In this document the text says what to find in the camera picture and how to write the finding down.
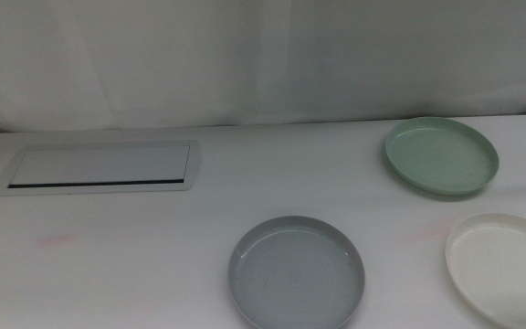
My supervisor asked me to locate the white shallow bowl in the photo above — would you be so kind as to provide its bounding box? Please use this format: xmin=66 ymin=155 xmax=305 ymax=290
xmin=444 ymin=212 xmax=526 ymax=329

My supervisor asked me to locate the pale green shallow bowl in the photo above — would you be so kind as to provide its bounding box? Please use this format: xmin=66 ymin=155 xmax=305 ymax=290
xmin=384 ymin=115 xmax=500 ymax=196

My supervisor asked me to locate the white backdrop curtain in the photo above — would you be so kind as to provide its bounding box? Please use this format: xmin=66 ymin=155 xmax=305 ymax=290
xmin=0 ymin=0 xmax=526 ymax=134

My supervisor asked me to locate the grey shallow bowl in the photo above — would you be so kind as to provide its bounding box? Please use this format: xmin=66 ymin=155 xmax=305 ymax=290
xmin=227 ymin=215 xmax=366 ymax=329

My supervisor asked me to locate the white rectangular cable hatch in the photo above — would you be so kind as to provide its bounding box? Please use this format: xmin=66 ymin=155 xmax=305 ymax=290
xmin=0 ymin=140 xmax=202 ymax=197

